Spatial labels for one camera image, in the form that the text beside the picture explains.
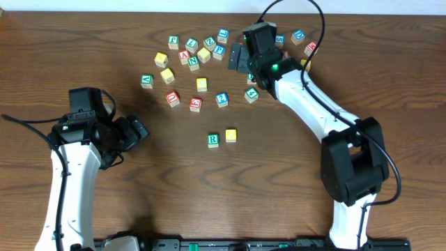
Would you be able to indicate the red U letter block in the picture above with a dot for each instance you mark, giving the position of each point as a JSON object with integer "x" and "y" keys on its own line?
{"x": 173, "y": 99}

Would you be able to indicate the red A letter block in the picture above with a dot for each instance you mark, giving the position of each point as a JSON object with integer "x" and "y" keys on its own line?
{"x": 184, "y": 55}

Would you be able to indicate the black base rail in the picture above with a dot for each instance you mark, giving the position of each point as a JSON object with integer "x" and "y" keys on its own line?
{"x": 298, "y": 244}

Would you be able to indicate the green R letter block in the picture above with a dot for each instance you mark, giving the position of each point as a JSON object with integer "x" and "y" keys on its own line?
{"x": 213, "y": 140}

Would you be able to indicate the red E letter block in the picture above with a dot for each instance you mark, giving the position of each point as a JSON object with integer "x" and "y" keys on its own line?
{"x": 195, "y": 104}

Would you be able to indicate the green L letter block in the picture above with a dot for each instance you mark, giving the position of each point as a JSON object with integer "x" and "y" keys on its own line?
{"x": 191, "y": 45}

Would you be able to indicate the green 4 number block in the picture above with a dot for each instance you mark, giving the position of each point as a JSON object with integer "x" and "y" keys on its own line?
{"x": 251, "y": 95}

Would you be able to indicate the red I letter block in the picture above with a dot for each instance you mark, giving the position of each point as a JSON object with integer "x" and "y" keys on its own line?
{"x": 285, "y": 54}

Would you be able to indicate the green N letter block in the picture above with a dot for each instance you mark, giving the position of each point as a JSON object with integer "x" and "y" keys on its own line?
{"x": 193, "y": 63}

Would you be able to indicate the green V letter block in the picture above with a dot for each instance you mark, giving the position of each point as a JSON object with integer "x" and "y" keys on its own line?
{"x": 146, "y": 81}

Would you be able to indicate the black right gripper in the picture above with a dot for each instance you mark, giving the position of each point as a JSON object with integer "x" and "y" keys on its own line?
{"x": 244, "y": 52}

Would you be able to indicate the blue Q letter block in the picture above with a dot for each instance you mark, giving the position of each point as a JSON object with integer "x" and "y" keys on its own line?
{"x": 298, "y": 37}

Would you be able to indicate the blue L letter block top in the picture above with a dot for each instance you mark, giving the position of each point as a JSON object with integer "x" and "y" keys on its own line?
{"x": 223, "y": 36}

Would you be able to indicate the green T letter block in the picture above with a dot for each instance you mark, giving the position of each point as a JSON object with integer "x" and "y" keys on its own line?
{"x": 250, "y": 79}

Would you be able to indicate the red M letter block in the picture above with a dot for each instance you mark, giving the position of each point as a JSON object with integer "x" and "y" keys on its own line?
{"x": 310, "y": 48}

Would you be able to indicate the blue P letter block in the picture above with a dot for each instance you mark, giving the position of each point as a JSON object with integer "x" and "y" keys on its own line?
{"x": 218, "y": 52}

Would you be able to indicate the blue question mark block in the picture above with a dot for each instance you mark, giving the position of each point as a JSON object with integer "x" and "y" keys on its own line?
{"x": 222, "y": 99}

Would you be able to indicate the green Z letter block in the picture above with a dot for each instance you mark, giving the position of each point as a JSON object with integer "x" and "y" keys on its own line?
{"x": 209, "y": 43}

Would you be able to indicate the green P letter block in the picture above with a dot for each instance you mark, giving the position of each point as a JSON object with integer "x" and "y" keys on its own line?
{"x": 173, "y": 42}

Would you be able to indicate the blue S letter block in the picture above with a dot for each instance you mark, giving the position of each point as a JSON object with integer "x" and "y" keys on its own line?
{"x": 279, "y": 41}

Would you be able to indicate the yellow K letter block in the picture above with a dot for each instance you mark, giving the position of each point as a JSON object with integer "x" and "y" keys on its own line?
{"x": 306, "y": 63}

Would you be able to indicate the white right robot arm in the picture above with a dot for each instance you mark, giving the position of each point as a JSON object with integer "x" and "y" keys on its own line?
{"x": 353, "y": 165}

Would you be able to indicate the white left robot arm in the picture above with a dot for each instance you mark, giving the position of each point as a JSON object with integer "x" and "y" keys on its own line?
{"x": 85, "y": 143}

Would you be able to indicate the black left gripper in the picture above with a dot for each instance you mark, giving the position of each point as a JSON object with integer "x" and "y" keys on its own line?
{"x": 129, "y": 130}

